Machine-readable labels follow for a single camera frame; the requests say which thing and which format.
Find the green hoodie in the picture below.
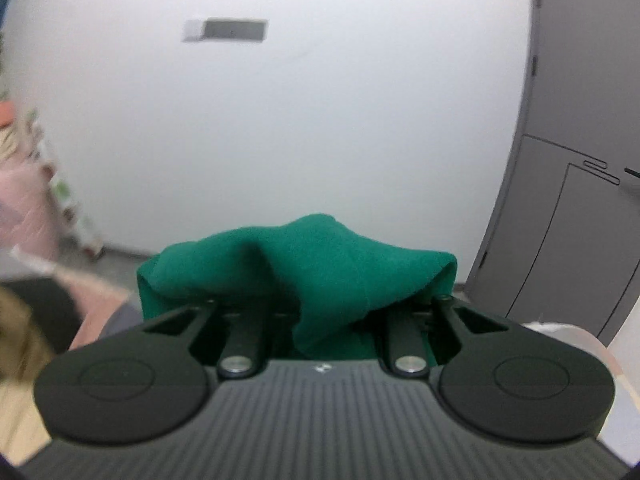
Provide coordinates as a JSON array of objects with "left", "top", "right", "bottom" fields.
[{"left": 137, "top": 214, "right": 458, "bottom": 361}]

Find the grey door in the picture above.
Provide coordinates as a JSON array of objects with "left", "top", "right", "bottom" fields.
[{"left": 465, "top": 0, "right": 639, "bottom": 344}]

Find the brown garment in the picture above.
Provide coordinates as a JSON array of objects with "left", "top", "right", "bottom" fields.
[{"left": 0, "top": 287, "right": 54, "bottom": 382}]

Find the patchwork bed quilt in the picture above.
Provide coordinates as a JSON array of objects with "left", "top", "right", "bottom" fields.
[{"left": 0, "top": 253, "right": 640, "bottom": 466}]

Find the orange box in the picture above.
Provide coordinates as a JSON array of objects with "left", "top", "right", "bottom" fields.
[{"left": 0, "top": 101, "right": 15, "bottom": 128}]

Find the black door handle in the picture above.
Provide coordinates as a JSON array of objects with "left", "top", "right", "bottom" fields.
[{"left": 624, "top": 167, "right": 640, "bottom": 179}]

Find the wall switch panel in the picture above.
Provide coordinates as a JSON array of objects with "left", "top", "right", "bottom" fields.
[{"left": 182, "top": 18, "right": 268, "bottom": 42}]

